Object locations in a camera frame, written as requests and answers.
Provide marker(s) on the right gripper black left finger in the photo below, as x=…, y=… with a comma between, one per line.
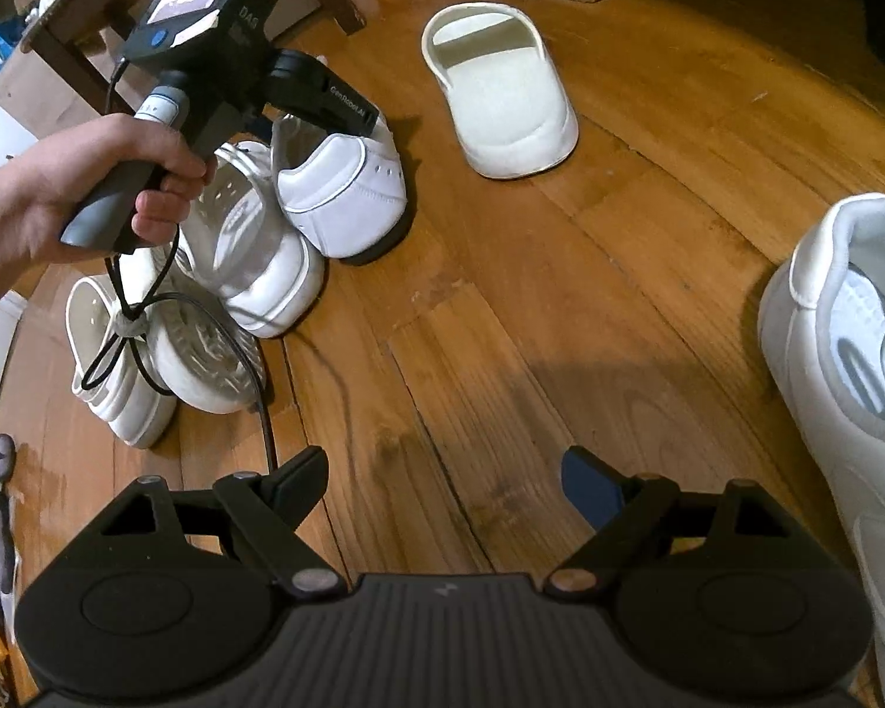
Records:
x=266, y=511

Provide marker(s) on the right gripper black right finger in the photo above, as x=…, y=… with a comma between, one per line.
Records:
x=628, y=514

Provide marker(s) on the cream slide sandal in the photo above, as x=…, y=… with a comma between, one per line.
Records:
x=205, y=358
x=511, y=113

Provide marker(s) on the white velcro sneaker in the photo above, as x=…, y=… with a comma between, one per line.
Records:
x=821, y=327
x=344, y=193

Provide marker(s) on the white clog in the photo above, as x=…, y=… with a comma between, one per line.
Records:
x=114, y=375
x=239, y=246

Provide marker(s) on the person's left hand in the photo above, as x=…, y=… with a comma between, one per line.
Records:
x=39, y=189

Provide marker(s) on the cardboard box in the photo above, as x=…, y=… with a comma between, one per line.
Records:
x=41, y=101

